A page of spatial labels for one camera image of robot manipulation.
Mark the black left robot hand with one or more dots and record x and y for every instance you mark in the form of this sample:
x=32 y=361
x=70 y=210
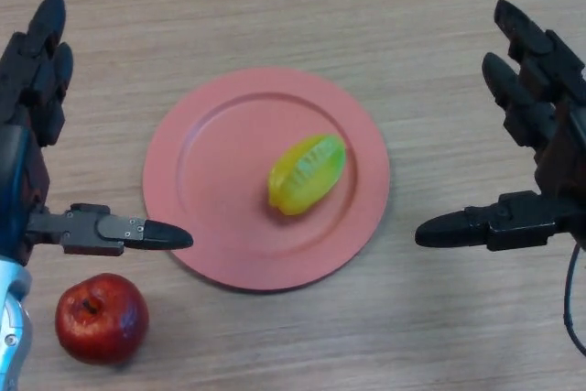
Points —
x=18 y=171

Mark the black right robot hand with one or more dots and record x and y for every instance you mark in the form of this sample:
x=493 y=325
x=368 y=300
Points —
x=563 y=171

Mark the yellow starfruit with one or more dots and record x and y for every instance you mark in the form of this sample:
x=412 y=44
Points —
x=307 y=176

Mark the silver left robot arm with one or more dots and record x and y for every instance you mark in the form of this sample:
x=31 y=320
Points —
x=14 y=327

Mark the pink round plate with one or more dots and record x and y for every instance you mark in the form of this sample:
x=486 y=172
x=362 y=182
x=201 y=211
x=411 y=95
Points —
x=220 y=189

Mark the red apple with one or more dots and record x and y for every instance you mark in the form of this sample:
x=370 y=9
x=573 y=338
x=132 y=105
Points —
x=100 y=318

